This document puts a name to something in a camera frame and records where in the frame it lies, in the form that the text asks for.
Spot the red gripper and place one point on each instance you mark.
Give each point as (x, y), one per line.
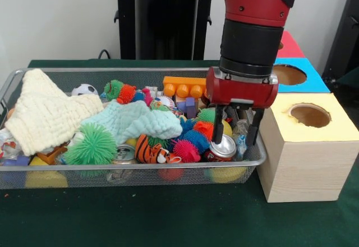
(241, 91)

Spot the red soda can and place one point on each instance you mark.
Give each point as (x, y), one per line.
(227, 148)

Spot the purple toy block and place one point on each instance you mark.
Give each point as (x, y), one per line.
(191, 108)

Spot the orange building block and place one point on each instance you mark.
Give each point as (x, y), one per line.
(182, 88)

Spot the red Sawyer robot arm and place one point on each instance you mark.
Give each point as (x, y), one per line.
(252, 45)

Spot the wooden box with three holes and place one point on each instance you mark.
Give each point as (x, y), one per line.
(305, 168)

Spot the clear mesh bin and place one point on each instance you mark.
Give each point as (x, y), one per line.
(140, 176)

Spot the large multicolour spiky caterpillar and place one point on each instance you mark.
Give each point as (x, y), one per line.
(193, 143)

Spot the small baseball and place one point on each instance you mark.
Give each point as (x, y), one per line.
(167, 101)

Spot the tiger plush toy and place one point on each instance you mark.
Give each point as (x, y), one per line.
(146, 148)

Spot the mint knitted cloth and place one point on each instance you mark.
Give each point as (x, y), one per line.
(131, 120)

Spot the small multicolour spiky caterpillar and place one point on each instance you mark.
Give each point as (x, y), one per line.
(126, 94)

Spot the dark green side tablecloth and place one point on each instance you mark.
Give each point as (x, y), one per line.
(350, 77)

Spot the black stand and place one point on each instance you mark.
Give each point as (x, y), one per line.
(346, 47)

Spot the green spiky ball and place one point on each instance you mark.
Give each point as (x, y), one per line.
(91, 146)

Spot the small soccer ball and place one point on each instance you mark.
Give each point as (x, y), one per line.
(84, 89)

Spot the cream knitted cloth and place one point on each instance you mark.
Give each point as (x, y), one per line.
(45, 112)

